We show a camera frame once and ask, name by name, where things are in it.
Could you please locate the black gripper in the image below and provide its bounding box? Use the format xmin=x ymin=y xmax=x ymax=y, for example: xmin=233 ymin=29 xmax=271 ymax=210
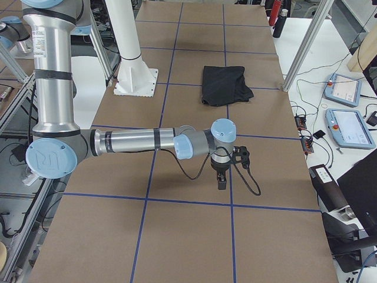
xmin=211 ymin=160 xmax=231 ymax=190

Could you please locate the black graphic t-shirt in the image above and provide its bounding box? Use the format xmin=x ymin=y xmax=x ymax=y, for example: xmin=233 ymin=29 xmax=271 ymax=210
xmin=201 ymin=66 xmax=254 ymax=107

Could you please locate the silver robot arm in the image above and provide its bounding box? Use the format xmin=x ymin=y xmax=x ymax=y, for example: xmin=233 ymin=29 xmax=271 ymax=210
xmin=22 ymin=1 xmax=236 ymax=190

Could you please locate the orange electronics board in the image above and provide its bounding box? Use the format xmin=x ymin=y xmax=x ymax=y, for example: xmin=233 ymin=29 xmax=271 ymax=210
xmin=295 ymin=115 xmax=307 ymax=131
xmin=300 ymin=136 xmax=314 ymax=155

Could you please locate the small black square pad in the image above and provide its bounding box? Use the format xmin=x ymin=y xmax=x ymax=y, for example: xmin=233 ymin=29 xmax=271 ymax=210
xmin=313 ymin=130 xmax=326 ymax=139

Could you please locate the black monitor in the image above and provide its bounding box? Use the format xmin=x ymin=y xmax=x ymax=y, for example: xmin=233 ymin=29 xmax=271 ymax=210
xmin=337 ymin=150 xmax=376 ymax=235

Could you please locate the near blue teach pendant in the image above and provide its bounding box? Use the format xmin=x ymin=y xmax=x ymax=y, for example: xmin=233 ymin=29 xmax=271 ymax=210
xmin=325 ymin=108 xmax=376 ymax=149

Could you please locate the blue teach pendant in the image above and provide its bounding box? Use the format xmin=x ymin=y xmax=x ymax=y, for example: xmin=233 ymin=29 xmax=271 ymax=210
xmin=325 ymin=108 xmax=376 ymax=149
xmin=324 ymin=73 xmax=362 ymax=107

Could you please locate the far blue teach pendant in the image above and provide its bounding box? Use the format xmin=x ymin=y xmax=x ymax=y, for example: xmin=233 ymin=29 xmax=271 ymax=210
xmin=324 ymin=73 xmax=362 ymax=107

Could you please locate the black water bottle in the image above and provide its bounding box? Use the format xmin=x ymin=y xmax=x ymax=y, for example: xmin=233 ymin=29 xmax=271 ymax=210
xmin=272 ymin=8 xmax=289 ymax=38

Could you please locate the red cylinder bottle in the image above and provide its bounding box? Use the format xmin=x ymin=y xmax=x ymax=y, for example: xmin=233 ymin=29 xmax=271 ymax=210
xmin=269 ymin=0 xmax=282 ymax=27

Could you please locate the right black braided cable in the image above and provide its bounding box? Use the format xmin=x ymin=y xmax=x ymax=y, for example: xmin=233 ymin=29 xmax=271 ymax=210
xmin=158 ymin=146 xmax=262 ymax=196

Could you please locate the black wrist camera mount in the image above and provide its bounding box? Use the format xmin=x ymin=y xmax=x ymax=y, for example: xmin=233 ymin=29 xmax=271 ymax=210
xmin=232 ymin=146 xmax=250 ymax=170

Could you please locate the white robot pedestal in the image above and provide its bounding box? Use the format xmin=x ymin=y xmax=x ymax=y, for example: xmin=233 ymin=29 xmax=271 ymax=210
xmin=105 ymin=0 xmax=158 ymax=97

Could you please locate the aluminium frame post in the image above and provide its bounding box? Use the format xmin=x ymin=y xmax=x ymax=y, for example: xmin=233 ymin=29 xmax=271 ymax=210
xmin=282 ymin=0 xmax=334 ymax=92

